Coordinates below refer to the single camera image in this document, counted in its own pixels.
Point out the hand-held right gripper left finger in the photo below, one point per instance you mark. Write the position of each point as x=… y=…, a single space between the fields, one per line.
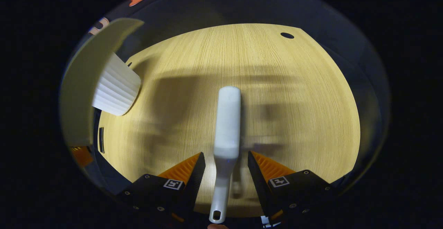
x=155 y=194

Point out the light grey plastic dustpan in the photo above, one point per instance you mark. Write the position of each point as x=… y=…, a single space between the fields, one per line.
x=83 y=83

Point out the small light grey broom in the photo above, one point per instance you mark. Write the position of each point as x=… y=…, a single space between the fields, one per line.
x=227 y=125

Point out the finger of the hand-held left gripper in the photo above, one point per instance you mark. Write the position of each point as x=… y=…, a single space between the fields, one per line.
x=82 y=156

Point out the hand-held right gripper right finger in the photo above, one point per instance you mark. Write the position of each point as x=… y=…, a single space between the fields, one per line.
x=301 y=191

